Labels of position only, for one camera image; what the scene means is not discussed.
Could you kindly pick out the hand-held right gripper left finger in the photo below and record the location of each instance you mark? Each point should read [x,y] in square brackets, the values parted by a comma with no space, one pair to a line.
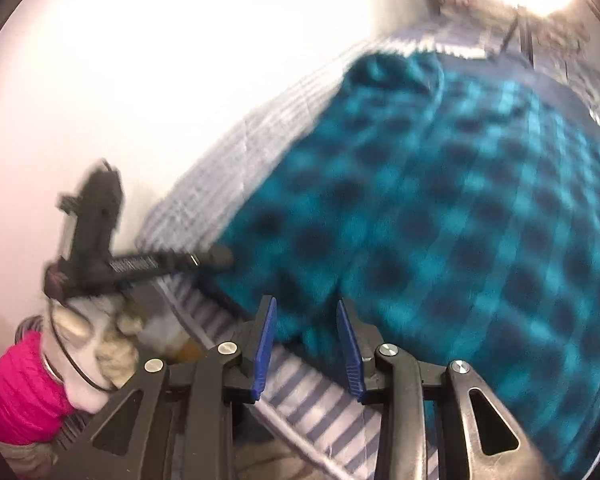
[264,350]

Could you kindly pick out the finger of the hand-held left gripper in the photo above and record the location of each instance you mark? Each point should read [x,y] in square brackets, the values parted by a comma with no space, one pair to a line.
[200,259]

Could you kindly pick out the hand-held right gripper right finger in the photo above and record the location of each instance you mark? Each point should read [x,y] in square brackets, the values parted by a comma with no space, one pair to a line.
[351,355]

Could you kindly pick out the teal plaid fleece garment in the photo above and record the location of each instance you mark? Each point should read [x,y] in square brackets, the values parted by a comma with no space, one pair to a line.
[430,210]

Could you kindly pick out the person's left forearm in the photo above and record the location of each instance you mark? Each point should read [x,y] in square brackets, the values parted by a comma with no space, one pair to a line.
[15,390]

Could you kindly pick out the person's left hand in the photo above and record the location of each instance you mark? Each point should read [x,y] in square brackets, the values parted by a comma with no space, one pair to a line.
[82,345]

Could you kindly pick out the grey striped mattress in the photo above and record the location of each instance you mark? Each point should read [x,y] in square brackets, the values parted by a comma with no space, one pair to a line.
[300,400]

